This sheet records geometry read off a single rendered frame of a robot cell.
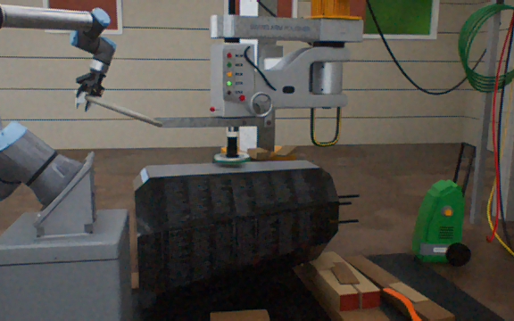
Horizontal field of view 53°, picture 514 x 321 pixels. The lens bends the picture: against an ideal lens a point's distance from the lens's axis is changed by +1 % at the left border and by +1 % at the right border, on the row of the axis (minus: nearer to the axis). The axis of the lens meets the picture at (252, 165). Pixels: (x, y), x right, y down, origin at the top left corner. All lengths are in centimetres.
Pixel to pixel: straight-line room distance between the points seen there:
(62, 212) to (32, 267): 19
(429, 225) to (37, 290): 282
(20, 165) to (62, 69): 721
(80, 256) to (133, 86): 721
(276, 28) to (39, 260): 189
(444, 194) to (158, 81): 598
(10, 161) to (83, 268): 42
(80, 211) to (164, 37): 720
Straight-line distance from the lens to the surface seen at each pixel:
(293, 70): 311
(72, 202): 178
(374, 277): 341
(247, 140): 377
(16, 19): 231
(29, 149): 184
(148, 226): 269
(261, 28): 301
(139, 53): 885
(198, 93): 885
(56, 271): 180
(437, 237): 396
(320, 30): 320
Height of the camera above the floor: 142
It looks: 11 degrees down
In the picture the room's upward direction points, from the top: straight up
